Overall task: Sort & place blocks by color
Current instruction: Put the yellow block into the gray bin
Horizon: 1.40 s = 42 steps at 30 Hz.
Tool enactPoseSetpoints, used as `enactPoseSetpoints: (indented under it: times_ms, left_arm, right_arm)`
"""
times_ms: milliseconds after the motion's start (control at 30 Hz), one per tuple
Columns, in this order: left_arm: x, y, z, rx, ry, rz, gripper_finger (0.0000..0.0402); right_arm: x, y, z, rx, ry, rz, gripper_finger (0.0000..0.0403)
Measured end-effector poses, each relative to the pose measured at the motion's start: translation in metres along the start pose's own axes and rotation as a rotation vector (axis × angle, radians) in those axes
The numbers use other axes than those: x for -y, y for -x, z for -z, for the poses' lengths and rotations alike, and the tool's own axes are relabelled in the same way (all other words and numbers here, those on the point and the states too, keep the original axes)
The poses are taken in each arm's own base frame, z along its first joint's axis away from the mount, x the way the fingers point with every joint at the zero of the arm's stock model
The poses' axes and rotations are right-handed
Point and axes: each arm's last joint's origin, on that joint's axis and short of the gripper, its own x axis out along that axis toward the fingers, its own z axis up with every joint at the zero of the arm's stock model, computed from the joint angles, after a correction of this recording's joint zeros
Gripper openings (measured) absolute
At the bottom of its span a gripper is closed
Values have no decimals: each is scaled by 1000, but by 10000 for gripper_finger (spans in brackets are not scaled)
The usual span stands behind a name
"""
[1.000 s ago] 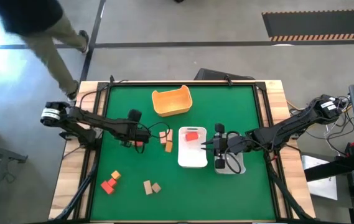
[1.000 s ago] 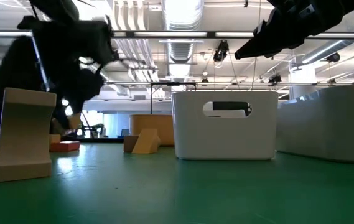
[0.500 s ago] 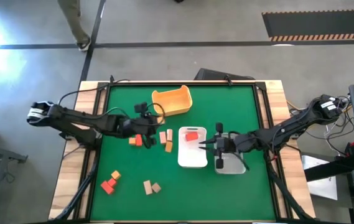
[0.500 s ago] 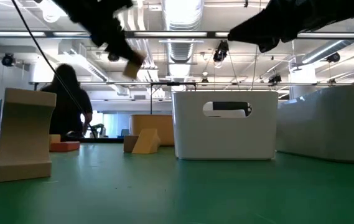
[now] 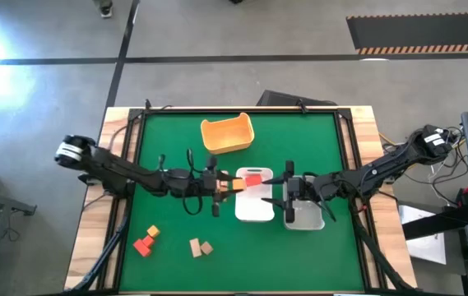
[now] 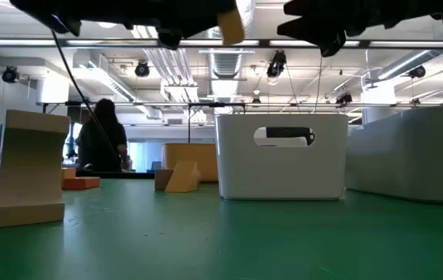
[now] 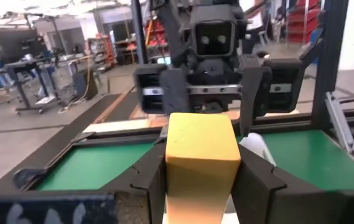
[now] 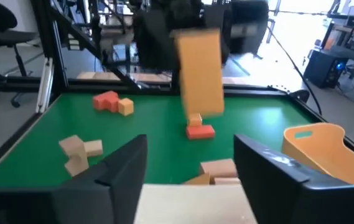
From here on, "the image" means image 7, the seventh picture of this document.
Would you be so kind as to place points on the black floor box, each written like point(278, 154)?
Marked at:
point(85, 84)

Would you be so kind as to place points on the yellow wooden block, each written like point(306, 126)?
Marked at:
point(201, 161)

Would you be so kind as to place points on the black hazard-striped floor mat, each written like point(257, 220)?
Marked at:
point(123, 107)

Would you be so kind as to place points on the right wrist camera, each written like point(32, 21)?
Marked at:
point(214, 37)

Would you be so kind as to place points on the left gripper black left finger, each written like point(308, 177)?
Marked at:
point(155, 174)

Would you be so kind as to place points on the black wheeled work table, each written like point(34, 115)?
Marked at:
point(30, 71)

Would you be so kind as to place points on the person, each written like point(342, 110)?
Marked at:
point(253, 15)

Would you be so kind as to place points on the silver metal bracket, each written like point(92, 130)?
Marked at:
point(340, 124)

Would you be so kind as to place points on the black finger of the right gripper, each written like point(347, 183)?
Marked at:
point(253, 93)
point(175, 90)

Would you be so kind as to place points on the white plastic bin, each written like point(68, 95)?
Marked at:
point(257, 146)

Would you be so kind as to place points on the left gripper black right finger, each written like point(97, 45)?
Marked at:
point(254, 193)

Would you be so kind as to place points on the red storage shelving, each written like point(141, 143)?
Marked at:
point(302, 21)

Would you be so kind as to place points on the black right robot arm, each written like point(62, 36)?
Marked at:
point(172, 28)

